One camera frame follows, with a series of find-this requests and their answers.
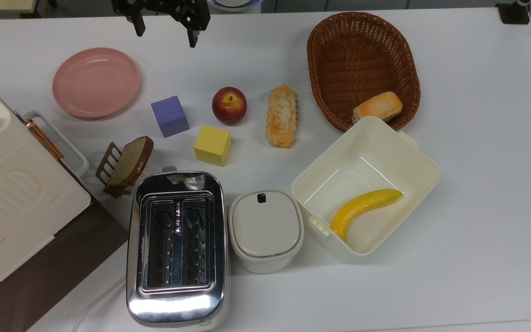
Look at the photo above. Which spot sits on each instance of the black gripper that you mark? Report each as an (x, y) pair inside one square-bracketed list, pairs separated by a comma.
[(178, 8)]

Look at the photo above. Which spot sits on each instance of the long crusty bread loaf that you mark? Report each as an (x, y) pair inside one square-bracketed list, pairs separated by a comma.
[(281, 117)]

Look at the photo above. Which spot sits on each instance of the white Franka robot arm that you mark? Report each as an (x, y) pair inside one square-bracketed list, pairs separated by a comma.
[(233, 3)]

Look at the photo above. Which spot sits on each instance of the brown wicker basket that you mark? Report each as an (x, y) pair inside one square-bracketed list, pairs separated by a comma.
[(353, 55)]

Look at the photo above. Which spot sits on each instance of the small bread roll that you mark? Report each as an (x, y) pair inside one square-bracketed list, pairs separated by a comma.
[(378, 107)]

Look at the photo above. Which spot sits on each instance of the purple cube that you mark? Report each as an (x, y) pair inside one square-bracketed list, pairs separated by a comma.
[(169, 116)]

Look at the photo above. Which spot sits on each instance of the pink plate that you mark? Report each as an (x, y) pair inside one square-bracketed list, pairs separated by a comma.
[(95, 83)]

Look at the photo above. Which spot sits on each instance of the red apple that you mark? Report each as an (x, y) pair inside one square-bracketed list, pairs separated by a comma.
[(228, 107)]

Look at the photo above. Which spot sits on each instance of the yellow cube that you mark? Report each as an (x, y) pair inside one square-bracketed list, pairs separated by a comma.
[(212, 145)]

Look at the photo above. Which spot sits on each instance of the brown toast slice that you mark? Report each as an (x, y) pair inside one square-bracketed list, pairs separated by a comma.
[(132, 161)]

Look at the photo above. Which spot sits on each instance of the brown toast rack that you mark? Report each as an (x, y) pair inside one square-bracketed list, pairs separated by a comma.
[(105, 167)]

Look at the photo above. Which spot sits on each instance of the small white lidded bin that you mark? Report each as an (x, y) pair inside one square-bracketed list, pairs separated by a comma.
[(265, 226)]

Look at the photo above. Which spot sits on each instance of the cream toy cabinet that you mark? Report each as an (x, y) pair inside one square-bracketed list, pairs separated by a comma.
[(12, 203)]

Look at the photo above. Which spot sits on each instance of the cream plastic box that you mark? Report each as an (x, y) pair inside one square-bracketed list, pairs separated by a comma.
[(376, 147)]

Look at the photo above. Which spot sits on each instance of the dark brown base box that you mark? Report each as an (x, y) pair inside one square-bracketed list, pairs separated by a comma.
[(62, 263)]

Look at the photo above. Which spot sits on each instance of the yellow banana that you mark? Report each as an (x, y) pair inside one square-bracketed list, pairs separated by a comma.
[(362, 207)]

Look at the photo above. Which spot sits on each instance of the silver two-slot toaster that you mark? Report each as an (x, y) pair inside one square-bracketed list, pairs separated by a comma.
[(178, 304)]

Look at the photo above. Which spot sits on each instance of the black camera stand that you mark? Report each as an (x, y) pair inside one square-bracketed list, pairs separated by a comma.
[(514, 13)]

